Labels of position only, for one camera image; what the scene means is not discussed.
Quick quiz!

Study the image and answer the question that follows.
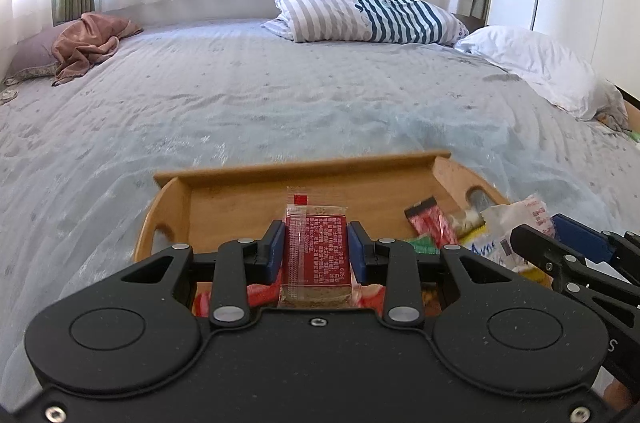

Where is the green snack packet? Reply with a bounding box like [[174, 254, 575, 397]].
[[404, 235, 437, 255]]

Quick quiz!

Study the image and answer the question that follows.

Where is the white pillow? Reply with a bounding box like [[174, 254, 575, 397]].
[[453, 25, 629, 122]]

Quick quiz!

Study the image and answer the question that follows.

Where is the pink crumpled cloth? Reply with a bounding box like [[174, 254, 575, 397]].
[[51, 12, 145, 87]]

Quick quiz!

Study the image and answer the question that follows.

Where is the red cereal bar clear wrapper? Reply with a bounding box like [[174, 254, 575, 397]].
[[277, 186, 362, 309]]

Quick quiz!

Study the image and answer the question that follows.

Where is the long red snack packet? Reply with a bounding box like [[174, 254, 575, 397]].
[[404, 198, 459, 250]]

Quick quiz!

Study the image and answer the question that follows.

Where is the yellow snack packet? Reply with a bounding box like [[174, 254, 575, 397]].
[[459, 225, 552, 286]]

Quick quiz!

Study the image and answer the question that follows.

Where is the striped pillow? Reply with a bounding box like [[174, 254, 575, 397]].
[[260, 0, 471, 45]]

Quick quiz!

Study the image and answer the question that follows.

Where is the wooden tray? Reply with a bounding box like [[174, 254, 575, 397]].
[[133, 152, 516, 304]]

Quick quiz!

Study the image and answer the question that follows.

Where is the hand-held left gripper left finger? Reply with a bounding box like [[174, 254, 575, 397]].
[[117, 219, 287, 330]]

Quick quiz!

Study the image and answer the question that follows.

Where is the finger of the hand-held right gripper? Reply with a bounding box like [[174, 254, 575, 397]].
[[551, 213, 640, 286], [508, 224, 640, 329]]

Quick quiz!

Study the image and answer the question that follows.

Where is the red nut bag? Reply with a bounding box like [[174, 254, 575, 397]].
[[194, 283, 281, 317]]

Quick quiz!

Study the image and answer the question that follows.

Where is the white snack packet red print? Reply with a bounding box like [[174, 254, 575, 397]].
[[481, 195, 557, 265]]

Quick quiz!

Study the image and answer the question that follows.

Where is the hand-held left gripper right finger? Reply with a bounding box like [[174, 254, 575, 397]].
[[348, 220, 523, 329]]

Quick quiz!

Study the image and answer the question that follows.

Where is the purple pillow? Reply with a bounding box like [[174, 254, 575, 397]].
[[4, 23, 67, 85]]

